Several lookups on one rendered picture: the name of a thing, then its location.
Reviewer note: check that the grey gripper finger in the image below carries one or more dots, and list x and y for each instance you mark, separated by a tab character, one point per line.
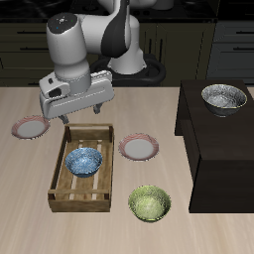
64	119
97	108

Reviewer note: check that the dark wooden cabinet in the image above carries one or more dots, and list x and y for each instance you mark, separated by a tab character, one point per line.
218	145

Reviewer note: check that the blue bowl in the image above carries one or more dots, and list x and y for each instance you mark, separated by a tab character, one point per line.
83	161

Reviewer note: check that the wooden slat tray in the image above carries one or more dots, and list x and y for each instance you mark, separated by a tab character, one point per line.
82	167

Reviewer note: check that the white plate with red rim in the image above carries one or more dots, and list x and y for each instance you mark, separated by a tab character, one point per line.
138	147
29	127

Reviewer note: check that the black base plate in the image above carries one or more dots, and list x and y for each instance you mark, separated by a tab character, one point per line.
155	71

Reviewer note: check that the grey bowl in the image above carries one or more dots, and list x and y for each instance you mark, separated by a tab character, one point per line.
224	99

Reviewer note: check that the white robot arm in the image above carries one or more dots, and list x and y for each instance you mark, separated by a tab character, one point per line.
99	39

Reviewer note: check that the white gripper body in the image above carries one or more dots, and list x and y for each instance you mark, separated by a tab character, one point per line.
81	97

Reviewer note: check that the green bowl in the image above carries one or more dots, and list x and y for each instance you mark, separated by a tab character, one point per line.
149	202

